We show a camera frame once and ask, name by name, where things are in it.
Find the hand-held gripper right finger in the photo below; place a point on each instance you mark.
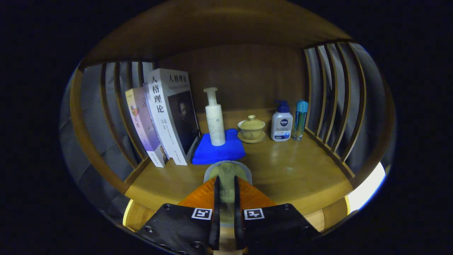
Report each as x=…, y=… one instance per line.
x=279, y=230

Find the brown wooden cabinet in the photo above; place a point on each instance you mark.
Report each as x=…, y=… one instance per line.
x=247, y=71

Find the blue folded cloth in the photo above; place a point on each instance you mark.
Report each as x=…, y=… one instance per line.
x=219, y=152

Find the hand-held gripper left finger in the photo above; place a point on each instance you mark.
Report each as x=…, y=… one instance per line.
x=180, y=230

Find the wooden countertop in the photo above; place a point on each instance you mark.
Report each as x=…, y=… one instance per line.
x=293, y=170

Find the yellow lidded teacup with saucer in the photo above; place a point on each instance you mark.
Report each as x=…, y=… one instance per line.
x=251, y=128

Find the pink purple book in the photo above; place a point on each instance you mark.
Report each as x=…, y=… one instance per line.
x=141, y=120

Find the teal clear bottle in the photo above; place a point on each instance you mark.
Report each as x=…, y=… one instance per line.
x=300, y=120

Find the white bottle blue pump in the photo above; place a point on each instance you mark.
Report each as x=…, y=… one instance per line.
x=281, y=124

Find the thick white book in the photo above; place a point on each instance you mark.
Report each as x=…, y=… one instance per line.
x=166, y=117

